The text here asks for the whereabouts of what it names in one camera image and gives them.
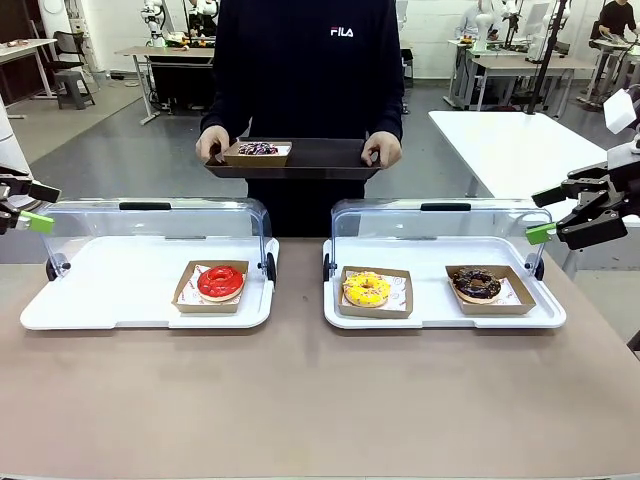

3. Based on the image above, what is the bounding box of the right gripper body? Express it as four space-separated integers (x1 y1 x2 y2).
607 142 640 216

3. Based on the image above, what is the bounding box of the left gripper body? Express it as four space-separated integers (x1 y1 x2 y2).
0 167 34 236

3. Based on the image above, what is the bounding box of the printed paper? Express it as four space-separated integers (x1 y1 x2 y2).
452 272 521 305
177 263 247 305
342 268 412 309

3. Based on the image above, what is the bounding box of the chocolate glazed donut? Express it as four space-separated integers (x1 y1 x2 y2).
444 264 537 316

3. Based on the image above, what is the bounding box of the chocolate nut donut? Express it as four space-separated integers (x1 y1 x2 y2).
452 268 502 304

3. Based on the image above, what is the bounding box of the chocolate sprinkled donut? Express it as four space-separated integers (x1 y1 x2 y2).
222 141 293 168

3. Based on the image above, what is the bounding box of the purple sprinkled donut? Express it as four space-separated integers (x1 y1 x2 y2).
238 141 280 156

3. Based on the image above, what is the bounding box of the dark brown serving tray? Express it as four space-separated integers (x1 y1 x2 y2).
203 138 384 180

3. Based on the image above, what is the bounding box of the person's left forearm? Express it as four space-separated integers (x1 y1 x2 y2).
367 64 405 137

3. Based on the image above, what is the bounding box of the person's right forearm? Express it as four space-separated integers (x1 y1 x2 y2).
199 64 254 135

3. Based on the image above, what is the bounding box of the printed paper under red donut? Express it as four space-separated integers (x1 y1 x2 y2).
177 263 247 305

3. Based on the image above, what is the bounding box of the seated person in black shirt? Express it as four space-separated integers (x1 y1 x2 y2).
589 0 639 41

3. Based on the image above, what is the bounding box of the red glazed donut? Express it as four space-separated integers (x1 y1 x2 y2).
171 259 250 315
196 265 246 304

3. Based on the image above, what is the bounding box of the seated person in white shirt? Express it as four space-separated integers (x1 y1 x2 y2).
457 0 494 41

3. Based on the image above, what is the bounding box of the printed paper under yellow donut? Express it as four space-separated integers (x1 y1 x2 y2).
342 268 412 309

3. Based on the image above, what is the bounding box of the yellow sprinkled donut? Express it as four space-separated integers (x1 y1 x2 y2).
342 272 392 308
338 265 415 320

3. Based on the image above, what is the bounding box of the person in dark Fila sweater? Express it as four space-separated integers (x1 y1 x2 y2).
199 0 405 239

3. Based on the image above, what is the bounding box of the person's right hand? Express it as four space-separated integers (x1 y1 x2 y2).
195 125 241 164

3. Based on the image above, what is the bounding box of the person's left hand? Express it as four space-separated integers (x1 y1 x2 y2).
360 130 403 169

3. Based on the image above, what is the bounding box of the white display tray base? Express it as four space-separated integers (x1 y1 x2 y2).
322 235 568 331
19 235 280 331

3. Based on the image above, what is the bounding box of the large white table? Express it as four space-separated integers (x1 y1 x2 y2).
428 109 640 281

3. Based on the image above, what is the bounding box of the clear display lid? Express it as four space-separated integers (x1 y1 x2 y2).
34 197 274 281
330 197 554 281

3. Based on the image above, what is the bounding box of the grey plastic stool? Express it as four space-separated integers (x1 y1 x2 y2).
53 69 96 110

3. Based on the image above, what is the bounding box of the grey background desk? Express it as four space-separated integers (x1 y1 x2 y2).
464 54 599 112

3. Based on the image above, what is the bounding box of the black stand pole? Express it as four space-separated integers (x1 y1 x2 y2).
524 0 574 117

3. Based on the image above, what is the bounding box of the white desk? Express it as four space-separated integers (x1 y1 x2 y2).
0 38 59 120

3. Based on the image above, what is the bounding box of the black office chair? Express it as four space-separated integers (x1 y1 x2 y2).
52 30 92 76

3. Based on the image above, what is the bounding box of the wooden top desk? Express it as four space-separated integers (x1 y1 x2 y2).
114 45 217 126

